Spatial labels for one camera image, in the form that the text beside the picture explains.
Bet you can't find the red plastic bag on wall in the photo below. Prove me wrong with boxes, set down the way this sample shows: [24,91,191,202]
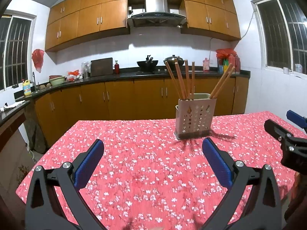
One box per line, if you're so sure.
[32,49,45,73]

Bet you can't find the yellow detergent bottle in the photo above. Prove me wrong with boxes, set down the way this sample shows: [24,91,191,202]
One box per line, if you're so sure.
[22,80,32,96]

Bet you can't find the pink bottle on counter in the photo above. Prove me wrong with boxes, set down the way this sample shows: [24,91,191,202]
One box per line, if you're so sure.
[203,58,210,72]

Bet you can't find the right window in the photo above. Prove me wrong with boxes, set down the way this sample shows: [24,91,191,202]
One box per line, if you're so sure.
[252,0,306,75]

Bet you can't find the left window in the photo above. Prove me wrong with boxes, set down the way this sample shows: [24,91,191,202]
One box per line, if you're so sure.
[0,15,33,91]

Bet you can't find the window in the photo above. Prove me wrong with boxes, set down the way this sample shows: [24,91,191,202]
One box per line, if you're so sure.
[252,0,306,75]
[0,15,33,91]

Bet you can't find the lower wooden kitchen cabinets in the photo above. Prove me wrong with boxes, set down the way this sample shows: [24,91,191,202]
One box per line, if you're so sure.
[33,76,250,146]

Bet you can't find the green basin on counter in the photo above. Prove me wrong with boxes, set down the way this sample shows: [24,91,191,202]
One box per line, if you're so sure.
[49,75,66,86]

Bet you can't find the dark cutting board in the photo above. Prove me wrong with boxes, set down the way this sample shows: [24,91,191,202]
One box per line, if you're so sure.
[91,58,113,77]

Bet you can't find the orange plastic bag on counter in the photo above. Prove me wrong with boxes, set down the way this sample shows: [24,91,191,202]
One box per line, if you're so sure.
[66,70,80,81]

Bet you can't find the red bottle on counter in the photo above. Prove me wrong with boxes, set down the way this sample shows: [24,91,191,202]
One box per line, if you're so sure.
[114,60,120,74]

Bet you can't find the red bags and boxes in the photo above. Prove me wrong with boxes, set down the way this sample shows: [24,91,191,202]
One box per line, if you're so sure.
[216,48,240,74]

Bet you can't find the black lidded wok right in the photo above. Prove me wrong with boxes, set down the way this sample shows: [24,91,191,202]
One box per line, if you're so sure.
[164,55,184,71]

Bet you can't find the range hood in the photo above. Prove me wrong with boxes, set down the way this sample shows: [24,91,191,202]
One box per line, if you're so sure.
[127,0,187,28]

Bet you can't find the beige perforated utensil holder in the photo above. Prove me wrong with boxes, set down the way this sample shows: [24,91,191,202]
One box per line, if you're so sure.
[175,94,216,140]

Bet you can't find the black wok left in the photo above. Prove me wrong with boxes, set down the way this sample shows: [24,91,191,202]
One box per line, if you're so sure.
[137,55,158,73]

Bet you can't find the red floral tablecloth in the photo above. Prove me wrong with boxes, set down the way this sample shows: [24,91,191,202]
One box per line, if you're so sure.
[16,112,306,229]

